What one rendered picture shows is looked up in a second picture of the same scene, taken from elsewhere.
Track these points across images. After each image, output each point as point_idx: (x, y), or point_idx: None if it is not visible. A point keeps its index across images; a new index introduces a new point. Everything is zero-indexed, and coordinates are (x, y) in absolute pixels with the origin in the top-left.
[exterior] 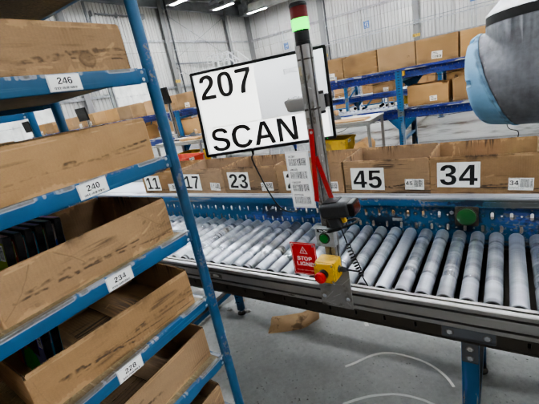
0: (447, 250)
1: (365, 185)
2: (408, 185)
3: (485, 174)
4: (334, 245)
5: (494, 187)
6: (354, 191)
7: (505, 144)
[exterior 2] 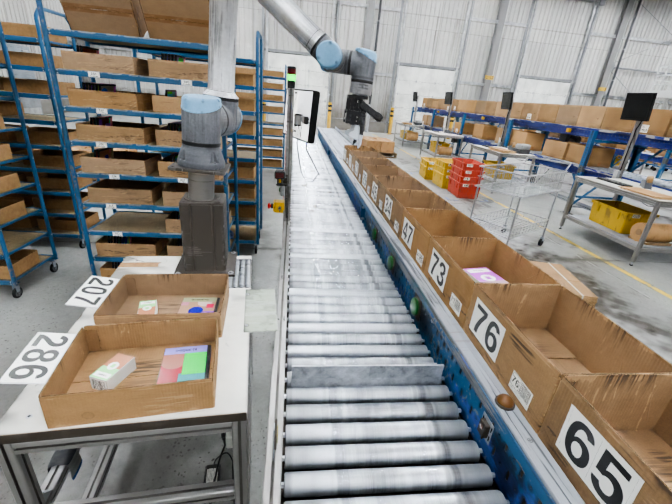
0: None
1: (373, 195)
2: (379, 204)
3: (392, 211)
4: (280, 194)
5: (392, 223)
6: (371, 197)
7: (448, 209)
